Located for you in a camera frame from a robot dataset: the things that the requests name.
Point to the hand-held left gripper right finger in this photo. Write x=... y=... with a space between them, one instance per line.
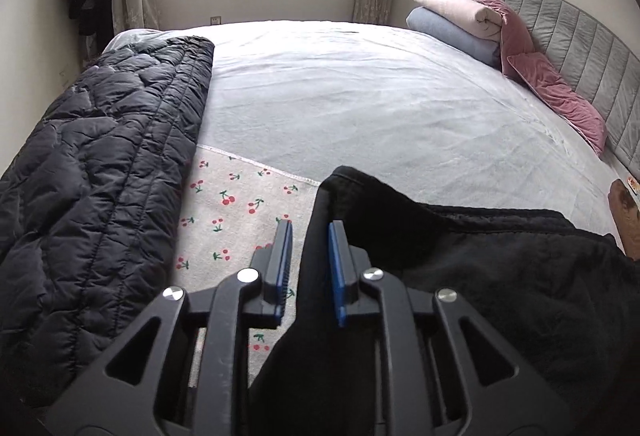
x=337 y=271

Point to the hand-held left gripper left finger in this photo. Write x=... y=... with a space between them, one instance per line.
x=285 y=261

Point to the black padded coat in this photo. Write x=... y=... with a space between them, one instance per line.
x=500 y=276

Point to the cherry print bed sheet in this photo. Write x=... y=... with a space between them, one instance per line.
x=225 y=226

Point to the white bed blanket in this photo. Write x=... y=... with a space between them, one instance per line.
x=375 y=105

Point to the dark quilted jacket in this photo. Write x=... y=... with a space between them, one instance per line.
x=100 y=165

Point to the folded light blue blanket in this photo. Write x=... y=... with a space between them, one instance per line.
x=450 y=33

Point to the pink velvet pillow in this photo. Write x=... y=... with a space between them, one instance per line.
x=512 y=30
x=560 y=100

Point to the rolled pink blanket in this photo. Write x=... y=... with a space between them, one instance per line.
x=455 y=8

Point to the brown jacket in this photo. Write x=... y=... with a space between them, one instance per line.
x=627 y=221

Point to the small printed card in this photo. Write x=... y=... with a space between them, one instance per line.
x=635 y=191

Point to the grey padded headboard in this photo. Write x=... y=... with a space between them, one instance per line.
x=575 y=35

